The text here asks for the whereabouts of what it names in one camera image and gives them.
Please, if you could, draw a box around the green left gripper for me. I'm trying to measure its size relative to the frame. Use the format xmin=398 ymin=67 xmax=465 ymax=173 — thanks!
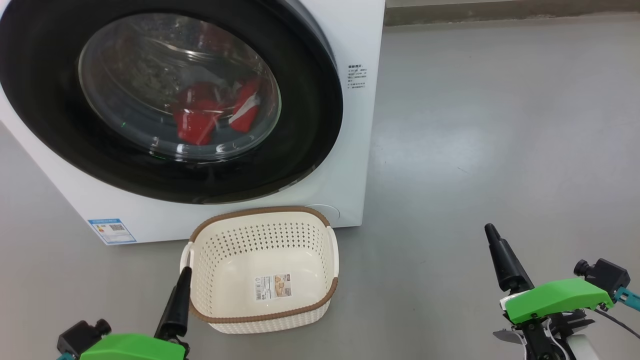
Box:
xmin=80 ymin=266 xmax=194 ymax=360

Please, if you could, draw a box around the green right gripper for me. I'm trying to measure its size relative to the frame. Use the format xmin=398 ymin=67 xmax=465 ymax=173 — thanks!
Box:
xmin=483 ymin=223 xmax=615 ymax=360

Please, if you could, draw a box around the red and white garment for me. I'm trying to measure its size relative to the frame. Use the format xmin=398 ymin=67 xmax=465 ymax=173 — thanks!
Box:
xmin=171 ymin=77 xmax=263 ymax=146

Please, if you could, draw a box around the black round glass washer door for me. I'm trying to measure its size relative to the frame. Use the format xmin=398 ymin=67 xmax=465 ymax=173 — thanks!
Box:
xmin=0 ymin=0 xmax=344 ymax=205

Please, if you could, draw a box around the cream laundry basket brown rim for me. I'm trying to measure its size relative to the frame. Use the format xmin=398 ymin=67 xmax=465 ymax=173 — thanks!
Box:
xmin=180 ymin=205 xmax=340 ymax=335

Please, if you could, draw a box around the white front-load washing machine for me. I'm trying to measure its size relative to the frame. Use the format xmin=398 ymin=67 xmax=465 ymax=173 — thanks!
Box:
xmin=0 ymin=0 xmax=386 ymax=246

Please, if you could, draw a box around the stainless steel washing machine drum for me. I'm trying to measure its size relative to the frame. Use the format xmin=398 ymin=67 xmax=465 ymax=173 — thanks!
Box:
xmin=79 ymin=13 xmax=282 ymax=162

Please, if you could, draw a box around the white product label sticker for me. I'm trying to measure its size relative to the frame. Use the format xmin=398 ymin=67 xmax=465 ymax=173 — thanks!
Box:
xmin=254 ymin=272 xmax=293 ymax=302

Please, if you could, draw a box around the blue energy label sticker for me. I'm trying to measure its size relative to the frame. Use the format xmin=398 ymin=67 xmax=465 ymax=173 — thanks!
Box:
xmin=87 ymin=218 xmax=137 ymax=246

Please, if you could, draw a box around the round white filter cover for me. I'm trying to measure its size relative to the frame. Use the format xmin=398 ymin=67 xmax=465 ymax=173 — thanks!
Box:
xmin=304 ymin=203 xmax=341 ymax=221

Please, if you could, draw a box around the black printed text label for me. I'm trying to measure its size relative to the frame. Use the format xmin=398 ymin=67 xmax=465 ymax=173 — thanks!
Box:
xmin=347 ymin=63 xmax=369 ymax=90

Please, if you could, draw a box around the teal right camera connector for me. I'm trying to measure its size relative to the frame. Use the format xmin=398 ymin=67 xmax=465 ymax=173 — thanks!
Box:
xmin=613 ymin=286 xmax=640 ymax=309

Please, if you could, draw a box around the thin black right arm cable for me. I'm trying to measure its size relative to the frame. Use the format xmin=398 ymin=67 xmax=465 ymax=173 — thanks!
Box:
xmin=594 ymin=306 xmax=640 ymax=342

